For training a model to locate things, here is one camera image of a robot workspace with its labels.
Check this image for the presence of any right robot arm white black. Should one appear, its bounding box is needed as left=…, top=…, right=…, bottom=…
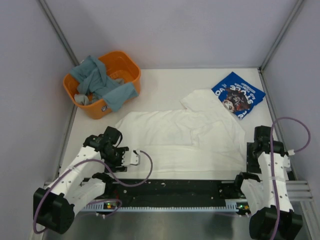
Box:
left=233, top=125, right=303, bottom=240

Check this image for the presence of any white t shirt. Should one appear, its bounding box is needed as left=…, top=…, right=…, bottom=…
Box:
left=116, top=89, right=246, bottom=180

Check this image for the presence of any blue folded t shirt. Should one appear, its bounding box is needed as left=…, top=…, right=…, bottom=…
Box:
left=211, top=72, right=266, bottom=120

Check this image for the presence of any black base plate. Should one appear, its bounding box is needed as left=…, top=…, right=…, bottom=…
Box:
left=96, top=179, right=245, bottom=208

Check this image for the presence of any teal grey t shirt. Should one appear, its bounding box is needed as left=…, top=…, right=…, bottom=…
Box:
left=70, top=56, right=139, bottom=112

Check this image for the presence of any orange plastic basket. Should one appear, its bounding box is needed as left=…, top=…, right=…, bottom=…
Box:
left=63, top=51, right=141, bottom=120

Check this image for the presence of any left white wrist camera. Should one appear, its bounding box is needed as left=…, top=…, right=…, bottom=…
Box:
left=122, top=149, right=141, bottom=167

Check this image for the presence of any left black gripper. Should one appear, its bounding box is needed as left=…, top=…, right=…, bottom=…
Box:
left=103, top=146, right=129, bottom=173

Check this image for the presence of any grey slotted cable duct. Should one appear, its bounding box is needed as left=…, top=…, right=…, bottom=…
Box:
left=81, top=201, right=239, bottom=213

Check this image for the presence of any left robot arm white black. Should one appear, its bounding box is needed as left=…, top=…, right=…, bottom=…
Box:
left=33, top=126, right=129, bottom=234

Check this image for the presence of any aluminium frame rail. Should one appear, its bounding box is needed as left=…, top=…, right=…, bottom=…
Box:
left=286, top=180, right=313, bottom=202

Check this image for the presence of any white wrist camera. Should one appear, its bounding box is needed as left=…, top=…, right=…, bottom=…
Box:
left=286, top=149, right=295, bottom=156
left=122, top=149, right=141, bottom=167

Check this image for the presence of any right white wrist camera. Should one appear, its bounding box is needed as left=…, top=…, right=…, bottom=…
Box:
left=286, top=149, right=295, bottom=156

